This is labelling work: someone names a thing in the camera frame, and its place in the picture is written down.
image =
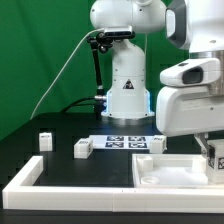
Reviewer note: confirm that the grey camera on black mount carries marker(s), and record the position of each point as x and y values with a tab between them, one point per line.
102	42

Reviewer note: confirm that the white U-shaped boundary fence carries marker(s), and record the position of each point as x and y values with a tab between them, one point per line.
21	193

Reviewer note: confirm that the white sheet with fiducial markers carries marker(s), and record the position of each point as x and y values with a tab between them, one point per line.
120	142

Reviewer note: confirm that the white square tabletop part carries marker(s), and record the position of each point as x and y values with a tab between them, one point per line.
171	171

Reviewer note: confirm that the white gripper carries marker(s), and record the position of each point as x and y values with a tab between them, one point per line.
190	110

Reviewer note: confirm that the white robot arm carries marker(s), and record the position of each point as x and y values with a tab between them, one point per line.
195	25

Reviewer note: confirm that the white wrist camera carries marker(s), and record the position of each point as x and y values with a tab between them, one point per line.
192	72

